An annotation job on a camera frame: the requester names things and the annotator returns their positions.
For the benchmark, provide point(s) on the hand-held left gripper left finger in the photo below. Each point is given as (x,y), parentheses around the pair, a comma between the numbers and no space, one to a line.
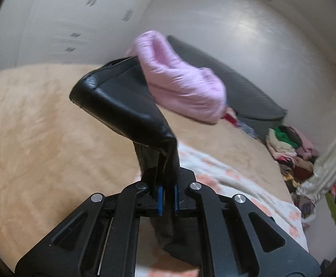
(160,201)

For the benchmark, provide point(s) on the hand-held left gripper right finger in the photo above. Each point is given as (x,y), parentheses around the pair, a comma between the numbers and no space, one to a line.
(176,201)

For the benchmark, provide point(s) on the black leather jacket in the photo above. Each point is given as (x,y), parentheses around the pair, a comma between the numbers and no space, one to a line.
(121,98)

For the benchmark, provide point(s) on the pile of mixed clothes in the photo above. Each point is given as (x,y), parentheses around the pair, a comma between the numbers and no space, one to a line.
(289,150)

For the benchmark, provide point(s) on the white orange printed blanket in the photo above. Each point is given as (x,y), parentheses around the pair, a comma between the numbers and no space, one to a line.
(243,184)

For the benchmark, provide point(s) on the red cloth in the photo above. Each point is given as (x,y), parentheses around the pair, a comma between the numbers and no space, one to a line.
(230,119)

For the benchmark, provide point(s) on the blue patterned cloth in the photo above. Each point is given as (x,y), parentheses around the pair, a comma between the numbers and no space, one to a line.
(247,129)

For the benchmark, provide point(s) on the pink quilt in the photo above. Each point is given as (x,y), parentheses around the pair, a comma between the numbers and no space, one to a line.
(182,80)

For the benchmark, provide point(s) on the grey padded headboard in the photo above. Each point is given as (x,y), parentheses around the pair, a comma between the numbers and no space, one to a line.
(249,98)

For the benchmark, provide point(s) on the beige bed sheet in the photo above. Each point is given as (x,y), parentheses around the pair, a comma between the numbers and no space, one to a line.
(35,138)

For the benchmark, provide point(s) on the cream satin curtain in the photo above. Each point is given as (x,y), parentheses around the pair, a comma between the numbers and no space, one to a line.
(329,161)

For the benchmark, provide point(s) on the white wardrobe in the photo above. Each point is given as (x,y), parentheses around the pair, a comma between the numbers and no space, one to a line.
(55,14)

